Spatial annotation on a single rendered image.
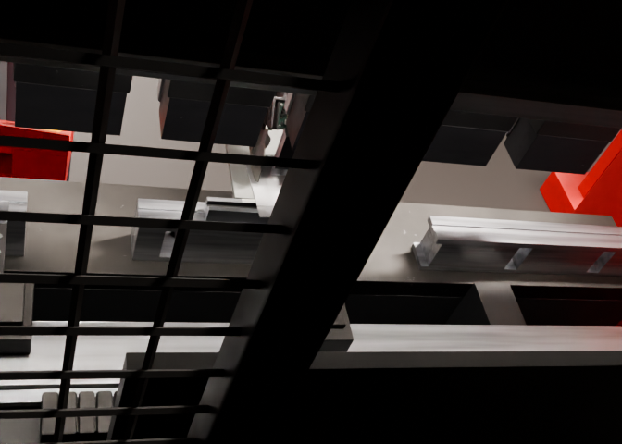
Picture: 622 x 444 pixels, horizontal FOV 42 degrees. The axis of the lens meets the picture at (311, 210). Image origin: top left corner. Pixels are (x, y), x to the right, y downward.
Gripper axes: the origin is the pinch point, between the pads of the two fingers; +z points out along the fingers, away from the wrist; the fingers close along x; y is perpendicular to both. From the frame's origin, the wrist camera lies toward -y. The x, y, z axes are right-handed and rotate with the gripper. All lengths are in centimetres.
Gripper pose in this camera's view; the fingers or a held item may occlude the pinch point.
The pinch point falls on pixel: (274, 176)
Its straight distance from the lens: 142.7
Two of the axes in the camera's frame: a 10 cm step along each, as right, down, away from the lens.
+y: 3.2, 1.5, -9.4
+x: 9.4, 0.5, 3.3
